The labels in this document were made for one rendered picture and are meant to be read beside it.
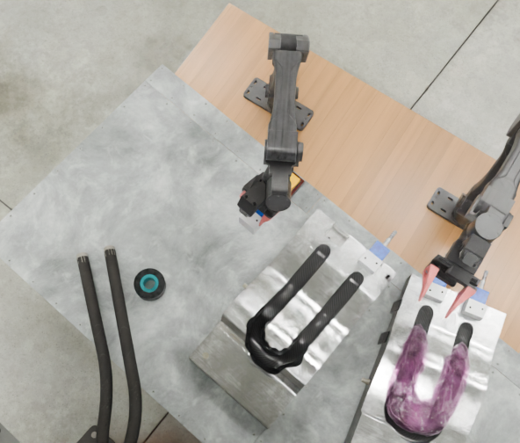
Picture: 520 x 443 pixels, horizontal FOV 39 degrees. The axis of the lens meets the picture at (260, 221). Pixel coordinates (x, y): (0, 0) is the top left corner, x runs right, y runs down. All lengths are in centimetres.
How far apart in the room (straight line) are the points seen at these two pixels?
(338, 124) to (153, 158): 53
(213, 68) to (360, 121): 45
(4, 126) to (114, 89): 45
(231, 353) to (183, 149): 59
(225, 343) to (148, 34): 166
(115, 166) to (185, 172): 19
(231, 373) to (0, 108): 168
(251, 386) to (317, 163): 64
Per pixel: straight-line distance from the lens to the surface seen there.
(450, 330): 195
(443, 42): 327
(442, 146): 215
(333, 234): 193
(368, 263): 187
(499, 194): 166
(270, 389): 185
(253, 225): 182
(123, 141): 209
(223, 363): 186
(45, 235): 204
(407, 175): 210
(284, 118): 164
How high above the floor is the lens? 270
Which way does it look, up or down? 73 degrees down
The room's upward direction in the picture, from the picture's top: 7 degrees clockwise
